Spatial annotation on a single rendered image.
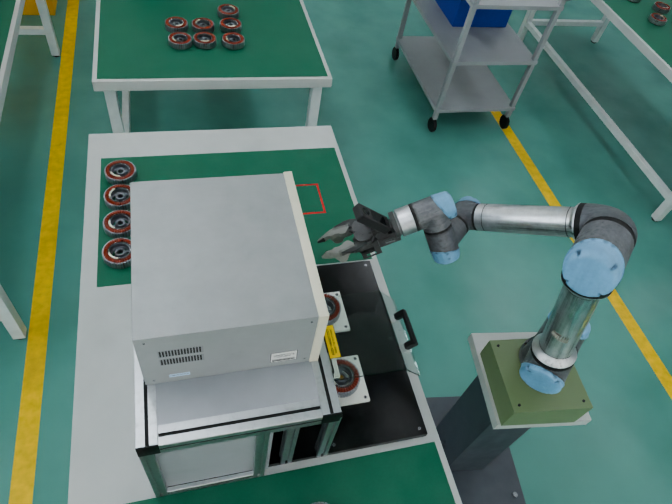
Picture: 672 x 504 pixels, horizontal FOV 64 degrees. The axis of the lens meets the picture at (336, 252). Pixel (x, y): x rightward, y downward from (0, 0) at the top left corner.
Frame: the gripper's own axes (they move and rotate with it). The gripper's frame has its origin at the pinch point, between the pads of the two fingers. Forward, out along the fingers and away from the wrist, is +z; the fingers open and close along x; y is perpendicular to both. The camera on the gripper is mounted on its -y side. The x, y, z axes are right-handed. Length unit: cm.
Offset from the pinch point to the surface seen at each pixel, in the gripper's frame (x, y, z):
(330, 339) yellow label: -20.9, 10.4, 6.3
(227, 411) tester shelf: -37.3, -5.9, 29.4
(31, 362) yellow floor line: 44, 63, 145
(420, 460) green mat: -46, 50, -3
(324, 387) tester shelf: -35.4, 3.7, 9.2
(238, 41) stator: 163, 35, 18
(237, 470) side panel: -41, 24, 41
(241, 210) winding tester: 2.8, -20.9, 13.5
